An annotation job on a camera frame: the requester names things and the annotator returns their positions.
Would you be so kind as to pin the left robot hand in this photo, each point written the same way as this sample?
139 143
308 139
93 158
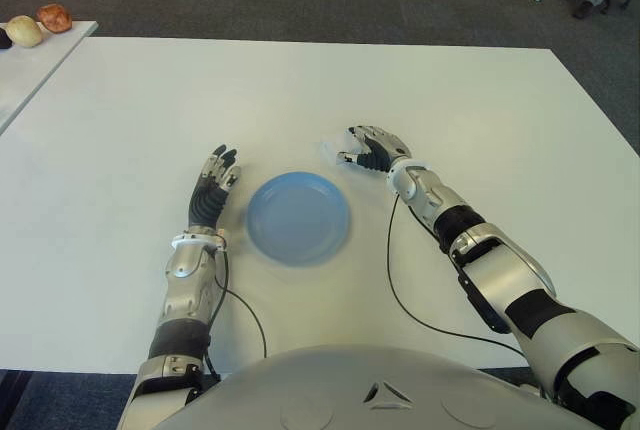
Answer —
207 200

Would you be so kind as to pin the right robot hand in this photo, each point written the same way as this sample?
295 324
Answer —
382 147

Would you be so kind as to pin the white charger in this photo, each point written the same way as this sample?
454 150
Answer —
331 151

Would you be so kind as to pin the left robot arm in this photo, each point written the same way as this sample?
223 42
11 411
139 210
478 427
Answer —
187 280

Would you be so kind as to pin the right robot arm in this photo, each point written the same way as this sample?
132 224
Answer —
500 270

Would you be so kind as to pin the blue plate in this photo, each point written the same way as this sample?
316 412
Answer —
297 220

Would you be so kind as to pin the white side table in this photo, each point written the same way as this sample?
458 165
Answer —
35 65

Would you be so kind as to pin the reddish brown bread roll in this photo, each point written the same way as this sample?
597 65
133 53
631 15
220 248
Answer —
54 17

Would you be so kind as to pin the grey robot torso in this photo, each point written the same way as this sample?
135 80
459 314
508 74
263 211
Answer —
375 390

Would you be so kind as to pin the black round object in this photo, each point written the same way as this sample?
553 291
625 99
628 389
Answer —
4 39

